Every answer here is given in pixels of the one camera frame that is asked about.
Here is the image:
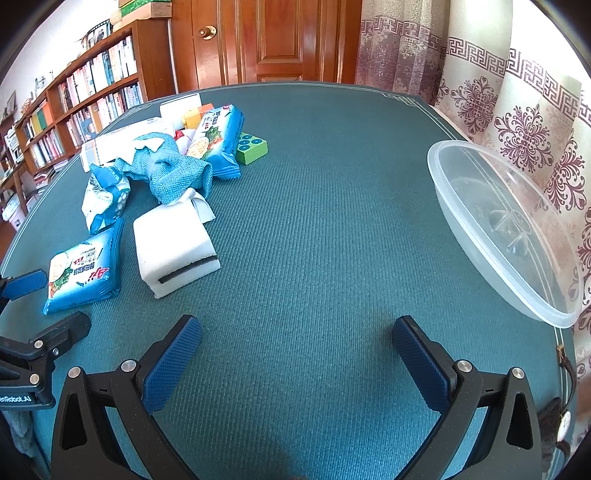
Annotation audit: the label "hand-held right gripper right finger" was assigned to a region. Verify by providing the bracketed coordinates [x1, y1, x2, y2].
[392, 315, 543, 480]

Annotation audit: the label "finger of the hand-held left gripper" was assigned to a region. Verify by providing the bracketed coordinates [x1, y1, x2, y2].
[0, 269, 49, 315]
[0, 311, 92, 370]

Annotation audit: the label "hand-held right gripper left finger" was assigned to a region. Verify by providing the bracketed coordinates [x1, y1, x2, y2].
[50, 315, 204, 480]

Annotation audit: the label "blue snack packet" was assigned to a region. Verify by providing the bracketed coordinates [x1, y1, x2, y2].
[185, 104, 246, 181]
[43, 217, 125, 315]

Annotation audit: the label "blue white packet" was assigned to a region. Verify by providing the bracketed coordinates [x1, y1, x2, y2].
[81, 164, 132, 234]

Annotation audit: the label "clear plastic bowl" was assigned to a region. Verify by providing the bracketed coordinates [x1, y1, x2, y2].
[427, 140, 583, 328]

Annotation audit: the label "white medicine box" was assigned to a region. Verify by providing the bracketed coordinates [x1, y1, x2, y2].
[81, 117, 176, 174]

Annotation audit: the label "blue cloth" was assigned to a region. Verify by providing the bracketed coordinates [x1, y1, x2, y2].
[113, 130, 214, 206]

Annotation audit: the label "green block blue dots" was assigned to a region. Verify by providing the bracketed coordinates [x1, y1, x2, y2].
[235, 131, 269, 165]

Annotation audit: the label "yellow orange toy block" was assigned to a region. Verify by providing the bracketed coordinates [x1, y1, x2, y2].
[181, 104, 215, 132]

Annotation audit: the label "wristwatch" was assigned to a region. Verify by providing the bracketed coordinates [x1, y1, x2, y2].
[540, 344, 578, 467]

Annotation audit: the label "rows of books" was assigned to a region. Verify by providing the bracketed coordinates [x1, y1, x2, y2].
[0, 34, 141, 185]

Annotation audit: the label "wooden bookshelf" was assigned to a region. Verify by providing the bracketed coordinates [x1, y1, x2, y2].
[0, 18, 178, 222]

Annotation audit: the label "film strip photo decoration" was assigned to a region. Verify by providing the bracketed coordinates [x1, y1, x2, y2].
[81, 21, 114, 49]

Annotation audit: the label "cream purple patterned curtain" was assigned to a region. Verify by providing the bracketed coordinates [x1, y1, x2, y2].
[429, 0, 591, 444]

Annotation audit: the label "green box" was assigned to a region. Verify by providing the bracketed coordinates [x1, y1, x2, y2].
[117, 0, 174, 21]

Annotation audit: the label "sheer purple patterned curtain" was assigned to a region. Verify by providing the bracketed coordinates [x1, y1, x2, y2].
[355, 0, 446, 104]

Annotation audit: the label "wooden door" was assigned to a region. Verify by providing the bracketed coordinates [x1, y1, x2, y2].
[171, 0, 363, 90]

